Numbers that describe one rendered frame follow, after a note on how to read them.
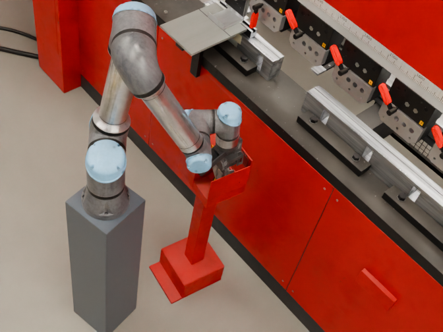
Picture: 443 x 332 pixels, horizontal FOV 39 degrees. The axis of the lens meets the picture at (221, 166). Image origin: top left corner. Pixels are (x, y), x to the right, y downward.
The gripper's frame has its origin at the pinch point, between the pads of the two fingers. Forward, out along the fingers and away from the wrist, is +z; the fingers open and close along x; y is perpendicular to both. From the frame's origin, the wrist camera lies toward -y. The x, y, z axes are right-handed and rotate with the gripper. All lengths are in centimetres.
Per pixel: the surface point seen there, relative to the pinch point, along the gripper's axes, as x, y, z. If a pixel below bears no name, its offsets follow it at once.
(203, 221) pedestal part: 2.3, -2.8, 28.4
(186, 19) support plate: 51, 17, -26
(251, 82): 24.1, 28.7, -11.9
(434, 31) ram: -27, 46, -69
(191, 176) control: 6.2, -6.7, 1.5
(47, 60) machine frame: 143, -12, 60
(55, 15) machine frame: 131, -7, 23
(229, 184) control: -4.9, 1.9, -1.5
